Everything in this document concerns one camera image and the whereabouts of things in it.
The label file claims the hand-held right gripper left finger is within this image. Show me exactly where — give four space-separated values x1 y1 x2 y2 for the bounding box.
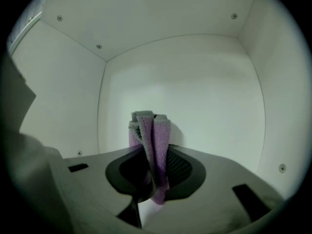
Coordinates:
62 145 154 217

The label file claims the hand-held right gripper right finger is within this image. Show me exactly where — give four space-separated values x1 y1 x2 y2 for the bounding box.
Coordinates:
137 144 286 234

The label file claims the purple grey cleaning cloth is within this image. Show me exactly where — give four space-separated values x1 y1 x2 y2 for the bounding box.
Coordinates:
128 110 172 206

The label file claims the white desk with hutch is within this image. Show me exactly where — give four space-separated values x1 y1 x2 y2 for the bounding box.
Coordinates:
6 0 306 234

